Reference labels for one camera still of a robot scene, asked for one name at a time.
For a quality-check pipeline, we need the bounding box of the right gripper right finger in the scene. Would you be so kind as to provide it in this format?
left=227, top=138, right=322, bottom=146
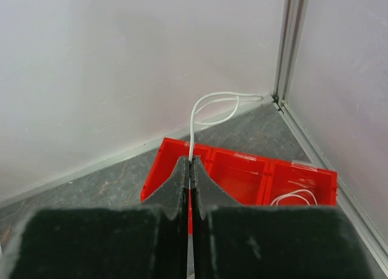
left=192, top=158, right=387, bottom=278

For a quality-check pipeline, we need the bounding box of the aluminium corner post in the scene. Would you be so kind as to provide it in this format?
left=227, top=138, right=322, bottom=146
left=272, top=0, right=309, bottom=108

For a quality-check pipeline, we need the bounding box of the red three-compartment bin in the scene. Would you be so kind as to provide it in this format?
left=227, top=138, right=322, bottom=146
left=139, top=136, right=339, bottom=235

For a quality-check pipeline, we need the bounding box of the white cable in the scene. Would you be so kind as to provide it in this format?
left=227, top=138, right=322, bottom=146
left=269, top=188, right=319, bottom=207
left=187, top=91, right=265, bottom=163

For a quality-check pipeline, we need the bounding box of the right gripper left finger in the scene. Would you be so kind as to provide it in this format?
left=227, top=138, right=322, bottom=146
left=1, top=157, right=189, bottom=278

